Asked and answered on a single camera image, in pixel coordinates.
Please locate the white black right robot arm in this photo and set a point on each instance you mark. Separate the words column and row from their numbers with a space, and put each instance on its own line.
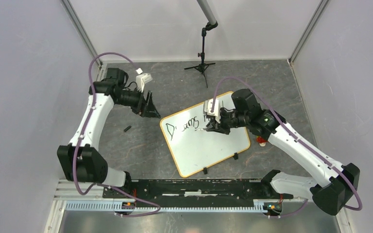
column 332, row 185

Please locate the grey overhead pole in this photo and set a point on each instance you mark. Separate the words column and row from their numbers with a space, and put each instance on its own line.
column 205, row 7

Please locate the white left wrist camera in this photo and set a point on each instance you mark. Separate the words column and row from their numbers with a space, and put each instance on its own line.
column 142, row 78

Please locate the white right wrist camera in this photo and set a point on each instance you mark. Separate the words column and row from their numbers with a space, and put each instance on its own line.
column 211, row 110

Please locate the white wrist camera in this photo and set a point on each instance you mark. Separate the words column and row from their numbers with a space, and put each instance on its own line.
column 211, row 110
column 142, row 78

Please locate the yellow framed whiteboard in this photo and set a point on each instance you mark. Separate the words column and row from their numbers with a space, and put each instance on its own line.
column 193, row 151

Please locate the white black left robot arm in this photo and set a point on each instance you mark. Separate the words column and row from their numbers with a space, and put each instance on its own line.
column 80, row 159

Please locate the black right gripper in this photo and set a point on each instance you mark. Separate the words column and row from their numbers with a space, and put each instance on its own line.
column 222, row 129

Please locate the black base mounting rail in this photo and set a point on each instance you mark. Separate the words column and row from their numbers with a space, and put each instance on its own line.
column 203, row 192

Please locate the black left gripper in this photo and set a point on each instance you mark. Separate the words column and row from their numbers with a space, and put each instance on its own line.
column 151, row 110

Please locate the black camera tripod stand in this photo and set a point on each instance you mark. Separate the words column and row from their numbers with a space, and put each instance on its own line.
column 202, row 66

